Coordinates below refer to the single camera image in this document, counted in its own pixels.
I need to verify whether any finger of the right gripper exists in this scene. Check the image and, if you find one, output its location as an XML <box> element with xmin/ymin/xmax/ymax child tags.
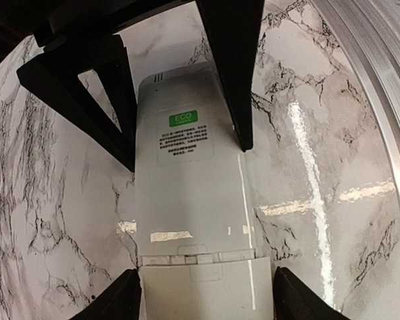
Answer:
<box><xmin>196</xmin><ymin>0</ymin><xmax>265</xmax><ymax>151</ymax></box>

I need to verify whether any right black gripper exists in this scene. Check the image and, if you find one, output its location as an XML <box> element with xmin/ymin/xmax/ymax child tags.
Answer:
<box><xmin>0</xmin><ymin>1</ymin><xmax>186</xmax><ymax>171</ymax></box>

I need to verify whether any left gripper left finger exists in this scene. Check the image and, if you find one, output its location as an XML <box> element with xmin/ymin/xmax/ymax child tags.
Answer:
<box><xmin>71</xmin><ymin>269</ymin><xmax>142</xmax><ymax>320</ymax></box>

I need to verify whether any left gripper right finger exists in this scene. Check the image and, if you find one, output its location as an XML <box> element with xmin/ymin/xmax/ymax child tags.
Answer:
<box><xmin>273</xmin><ymin>267</ymin><xmax>345</xmax><ymax>320</ymax></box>

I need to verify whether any white remote control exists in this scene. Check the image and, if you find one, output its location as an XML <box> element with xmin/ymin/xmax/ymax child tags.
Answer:
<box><xmin>133</xmin><ymin>61</ymin><xmax>274</xmax><ymax>320</ymax></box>

